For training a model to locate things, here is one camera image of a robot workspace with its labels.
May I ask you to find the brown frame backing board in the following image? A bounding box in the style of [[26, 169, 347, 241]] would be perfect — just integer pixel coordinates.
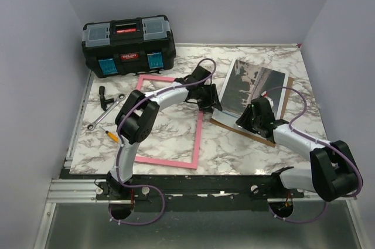
[[210, 76, 295, 147]]

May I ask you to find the pink picture frame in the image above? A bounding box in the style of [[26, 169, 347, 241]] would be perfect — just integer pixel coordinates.
[[135, 74, 203, 169]]

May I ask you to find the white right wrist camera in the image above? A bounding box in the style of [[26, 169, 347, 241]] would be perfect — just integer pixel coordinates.
[[262, 92, 274, 108]]

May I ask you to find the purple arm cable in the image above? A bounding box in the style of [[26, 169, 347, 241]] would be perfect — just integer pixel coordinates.
[[262, 86, 364, 224], [110, 58, 217, 226]]

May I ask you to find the silver ratchet wrench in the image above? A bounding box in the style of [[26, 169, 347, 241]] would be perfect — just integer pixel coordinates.
[[87, 94, 125, 131]]

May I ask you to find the black mounting base plate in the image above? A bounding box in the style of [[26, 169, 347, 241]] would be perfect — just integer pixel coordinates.
[[96, 175, 303, 212]]

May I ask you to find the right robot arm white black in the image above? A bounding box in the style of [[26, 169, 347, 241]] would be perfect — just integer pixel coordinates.
[[236, 97, 363, 202]]

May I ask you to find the aluminium rail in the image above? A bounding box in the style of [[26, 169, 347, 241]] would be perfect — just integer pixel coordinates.
[[46, 179, 97, 203]]

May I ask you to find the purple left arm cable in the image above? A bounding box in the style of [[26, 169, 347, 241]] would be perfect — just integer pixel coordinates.
[[110, 58, 217, 226]]

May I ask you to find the black plastic toolbox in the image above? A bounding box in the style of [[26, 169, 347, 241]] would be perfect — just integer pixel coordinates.
[[81, 15, 176, 79]]

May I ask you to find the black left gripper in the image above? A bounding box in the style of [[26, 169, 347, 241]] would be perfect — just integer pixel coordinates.
[[195, 84, 222, 114]]

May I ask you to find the black T-handle tool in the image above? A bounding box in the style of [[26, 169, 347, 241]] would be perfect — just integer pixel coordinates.
[[98, 86, 115, 111]]

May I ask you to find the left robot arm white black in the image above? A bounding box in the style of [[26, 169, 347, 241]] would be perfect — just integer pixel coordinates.
[[106, 64, 221, 199]]

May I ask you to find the landscape photo print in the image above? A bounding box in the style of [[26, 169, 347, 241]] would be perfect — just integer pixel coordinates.
[[212, 60, 289, 127]]

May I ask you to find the yellow handled screwdriver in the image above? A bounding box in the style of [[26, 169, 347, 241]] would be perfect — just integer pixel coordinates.
[[103, 128, 118, 143]]

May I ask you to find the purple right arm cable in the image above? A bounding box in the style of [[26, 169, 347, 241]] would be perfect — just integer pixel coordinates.
[[262, 86, 364, 224]]

